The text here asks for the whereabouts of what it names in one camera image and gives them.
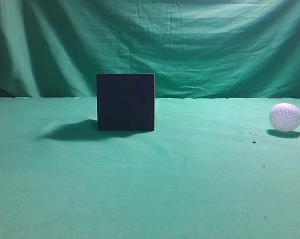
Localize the white perforated ball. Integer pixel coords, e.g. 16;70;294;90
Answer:
269;103;300;132

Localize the dark purple foam cube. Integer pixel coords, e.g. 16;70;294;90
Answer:
97;73;155;131

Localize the green cloth backdrop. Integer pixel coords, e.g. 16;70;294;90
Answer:
0;0;300;239

